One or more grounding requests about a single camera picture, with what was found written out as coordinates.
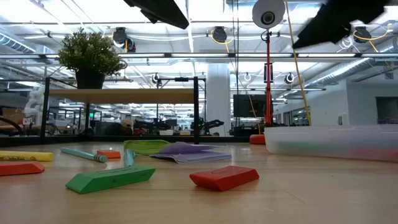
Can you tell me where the wooden shelf with black legs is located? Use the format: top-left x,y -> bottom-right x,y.
40,76 -> 200,146

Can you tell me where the black ceiling cable reel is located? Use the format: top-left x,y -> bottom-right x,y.
112,27 -> 137,53
353,26 -> 373,44
210,26 -> 229,44

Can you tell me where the green sticky note pad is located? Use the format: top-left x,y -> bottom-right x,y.
123,139 -> 171,156

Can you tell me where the green eraser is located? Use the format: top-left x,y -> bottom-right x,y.
65,166 -> 156,195

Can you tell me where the yellow highlighter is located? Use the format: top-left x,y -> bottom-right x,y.
0,150 -> 54,162

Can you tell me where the red desk lamp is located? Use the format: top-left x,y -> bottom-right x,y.
249,0 -> 286,146

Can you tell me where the teal pen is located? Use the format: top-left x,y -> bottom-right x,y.
124,148 -> 137,168
60,147 -> 108,163

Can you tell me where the orange eraser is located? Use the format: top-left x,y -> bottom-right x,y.
96,149 -> 121,159
0,161 -> 45,177

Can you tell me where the black aluminium table frame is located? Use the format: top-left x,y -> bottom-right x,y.
0,135 -> 251,147

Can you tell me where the purple sticky note pad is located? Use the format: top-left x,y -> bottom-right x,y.
150,141 -> 233,164

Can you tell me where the green potted plant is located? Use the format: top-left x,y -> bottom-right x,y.
57,27 -> 126,90

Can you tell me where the red eraser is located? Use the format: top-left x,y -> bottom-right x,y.
189,165 -> 260,192

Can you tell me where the white building column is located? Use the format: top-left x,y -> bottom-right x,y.
206,63 -> 231,137

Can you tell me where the black monitor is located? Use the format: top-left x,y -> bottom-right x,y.
233,94 -> 274,118

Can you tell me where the clear plastic box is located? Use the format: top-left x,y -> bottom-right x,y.
264,124 -> 398,163

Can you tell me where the person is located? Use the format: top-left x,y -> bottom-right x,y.
104,118 -> 135,137

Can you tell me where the yellow cable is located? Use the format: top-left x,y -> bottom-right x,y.
284,0 -> 312,127

